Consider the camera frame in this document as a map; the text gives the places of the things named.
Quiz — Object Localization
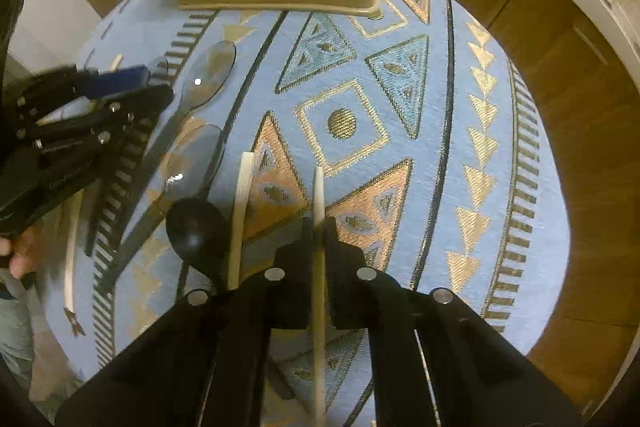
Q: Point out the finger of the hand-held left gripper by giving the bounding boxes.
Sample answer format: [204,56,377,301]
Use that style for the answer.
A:
[15,85,175,158]
[15,65,152,118]

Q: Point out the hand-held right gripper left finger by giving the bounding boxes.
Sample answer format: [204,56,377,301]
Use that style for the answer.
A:
[55,216,317,427]

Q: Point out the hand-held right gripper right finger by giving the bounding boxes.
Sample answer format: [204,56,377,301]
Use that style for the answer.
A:
[324,216,583,427]

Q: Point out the transparent grey plastic spoon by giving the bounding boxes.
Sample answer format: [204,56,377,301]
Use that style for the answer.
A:
[84,39,237,258]
[102,123,224,288]

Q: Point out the black plastic spoon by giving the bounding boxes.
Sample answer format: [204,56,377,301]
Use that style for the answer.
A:
[165,198,232,295]

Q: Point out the person's left hand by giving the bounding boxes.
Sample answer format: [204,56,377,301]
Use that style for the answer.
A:
[0,224,43,280]

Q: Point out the person's trouser leg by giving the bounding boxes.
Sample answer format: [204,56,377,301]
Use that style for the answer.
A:
[0,277,86,413]

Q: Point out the blue patterned round mat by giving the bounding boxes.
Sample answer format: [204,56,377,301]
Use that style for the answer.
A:
[30,0,571,427]

